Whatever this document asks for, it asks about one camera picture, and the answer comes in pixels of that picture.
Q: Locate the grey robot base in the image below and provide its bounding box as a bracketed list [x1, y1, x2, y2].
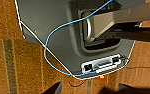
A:
[14, 0, 139, 79]

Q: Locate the grey robot torso column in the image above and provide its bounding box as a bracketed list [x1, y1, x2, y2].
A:
[84, 3, 150, 43]

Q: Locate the blue cable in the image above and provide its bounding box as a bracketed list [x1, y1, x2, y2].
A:
[43, 0, 114, 78]

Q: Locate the small white cable box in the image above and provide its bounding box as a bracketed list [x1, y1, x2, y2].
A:
[80, 54, 125, 75]

